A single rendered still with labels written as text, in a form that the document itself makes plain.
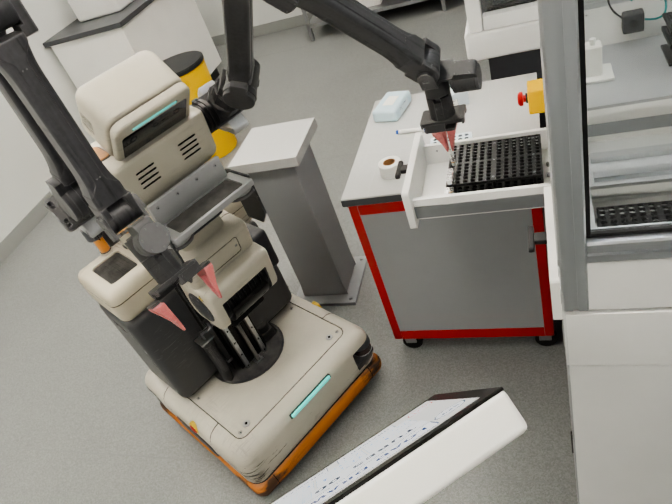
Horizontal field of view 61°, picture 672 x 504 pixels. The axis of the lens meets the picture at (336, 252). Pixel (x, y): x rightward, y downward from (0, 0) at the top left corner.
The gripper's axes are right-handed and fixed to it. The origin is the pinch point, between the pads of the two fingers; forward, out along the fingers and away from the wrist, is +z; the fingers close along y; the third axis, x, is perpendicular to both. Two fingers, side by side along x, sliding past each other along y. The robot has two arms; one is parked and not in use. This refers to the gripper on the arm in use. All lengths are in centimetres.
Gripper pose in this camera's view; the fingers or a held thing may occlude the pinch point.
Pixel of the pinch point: (450, 147)
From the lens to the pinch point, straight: 143.8
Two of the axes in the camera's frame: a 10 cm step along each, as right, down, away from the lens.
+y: -9.2, 0.6, 3.9
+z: 3.1, 7.3, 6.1
